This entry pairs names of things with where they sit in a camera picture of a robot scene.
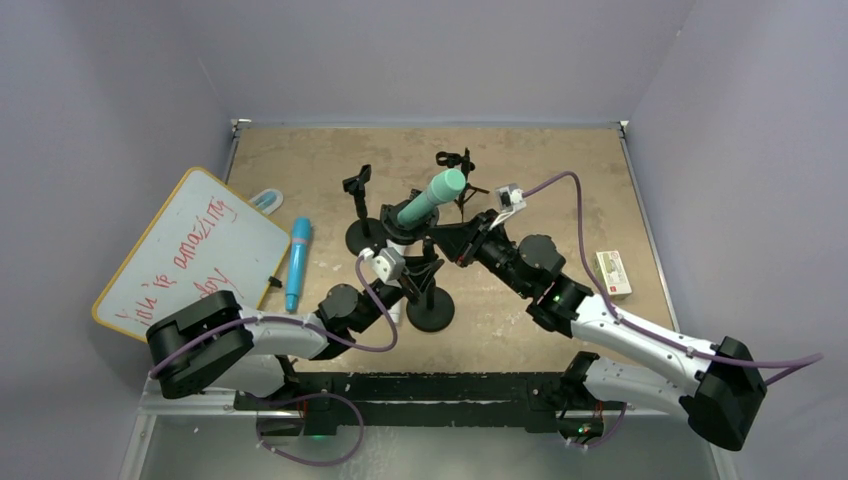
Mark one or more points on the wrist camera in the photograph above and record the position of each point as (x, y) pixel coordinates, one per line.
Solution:
(509, 200)
(387, 264)

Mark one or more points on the black round-base stand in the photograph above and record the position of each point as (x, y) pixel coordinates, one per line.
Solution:
(436, 309)
(365, 231)

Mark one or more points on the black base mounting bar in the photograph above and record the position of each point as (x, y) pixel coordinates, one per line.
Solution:
(538, 402)

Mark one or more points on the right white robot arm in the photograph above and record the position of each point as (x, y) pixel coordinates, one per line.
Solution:
(713, 386)

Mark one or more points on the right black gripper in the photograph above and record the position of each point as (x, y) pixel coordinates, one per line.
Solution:
(457, 241)

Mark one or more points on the green microphone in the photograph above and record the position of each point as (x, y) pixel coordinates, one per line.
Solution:
(443, 188)

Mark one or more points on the whiteboard eraser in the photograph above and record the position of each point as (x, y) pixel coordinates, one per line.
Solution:
(268, 201)

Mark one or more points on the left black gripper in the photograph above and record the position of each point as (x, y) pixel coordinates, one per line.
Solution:
(411, 285)

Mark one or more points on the black tripod mic stand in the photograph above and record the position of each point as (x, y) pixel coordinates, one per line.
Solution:
(464, 164)

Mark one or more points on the small white green box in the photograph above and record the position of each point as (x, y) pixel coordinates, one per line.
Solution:
(612, 273)

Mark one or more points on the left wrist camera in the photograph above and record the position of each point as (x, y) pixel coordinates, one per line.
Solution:
(387, 264)

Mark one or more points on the yellow-framed whiteboard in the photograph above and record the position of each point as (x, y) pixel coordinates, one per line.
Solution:
(205, 238)

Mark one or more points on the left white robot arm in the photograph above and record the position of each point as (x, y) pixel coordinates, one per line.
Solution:
(216, 342)

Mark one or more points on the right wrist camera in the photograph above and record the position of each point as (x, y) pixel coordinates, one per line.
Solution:
(509, 200)

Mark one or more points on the blue microphone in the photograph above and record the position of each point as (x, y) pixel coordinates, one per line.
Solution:
(301, 237)

